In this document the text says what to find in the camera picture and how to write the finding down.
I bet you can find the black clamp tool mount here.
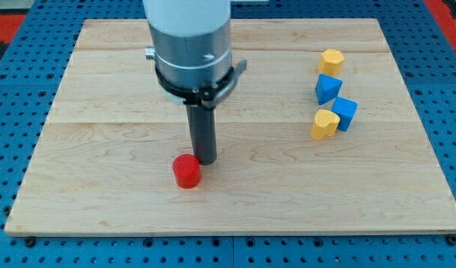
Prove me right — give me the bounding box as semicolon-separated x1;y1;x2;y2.
155;60;247;110

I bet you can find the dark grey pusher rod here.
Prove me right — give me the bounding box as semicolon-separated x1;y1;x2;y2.
186;106;217;165

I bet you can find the red cylinder block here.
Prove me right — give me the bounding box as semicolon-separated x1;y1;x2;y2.
172;154;201;189

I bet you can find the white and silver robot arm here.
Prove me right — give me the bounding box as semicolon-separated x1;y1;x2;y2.
143;0;247;165

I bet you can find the light wooden board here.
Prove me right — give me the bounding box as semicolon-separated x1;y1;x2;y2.
4;19;456;237

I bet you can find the blue triangle block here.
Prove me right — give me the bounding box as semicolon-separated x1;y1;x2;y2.
315;74;343;105

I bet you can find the yellow heart block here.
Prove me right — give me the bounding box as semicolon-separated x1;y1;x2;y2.
311;109;341;141

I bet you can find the yellow hexagon block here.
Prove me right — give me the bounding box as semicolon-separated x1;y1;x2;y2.
317;48;345;77

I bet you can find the blue cube block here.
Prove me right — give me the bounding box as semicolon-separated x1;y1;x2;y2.
331;97;358;131

